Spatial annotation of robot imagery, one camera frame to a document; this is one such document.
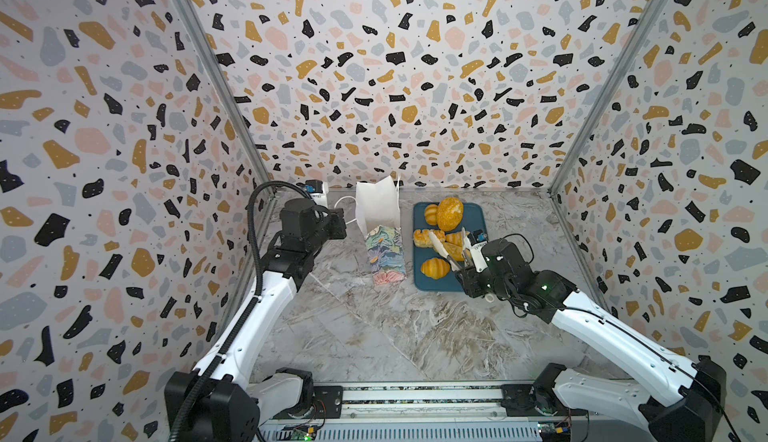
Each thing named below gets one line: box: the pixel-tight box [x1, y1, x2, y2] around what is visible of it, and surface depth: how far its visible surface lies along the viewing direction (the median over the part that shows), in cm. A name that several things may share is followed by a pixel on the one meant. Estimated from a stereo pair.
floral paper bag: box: [355, 175, 407, 285], surface depth 89 cm
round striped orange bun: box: [420, 258, 451, 280], surface depth 97 cm
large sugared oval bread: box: [437, 196, 464, 232], surface depth 108 cm
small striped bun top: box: [424, 204, 438, 226], surface depth 111 cm
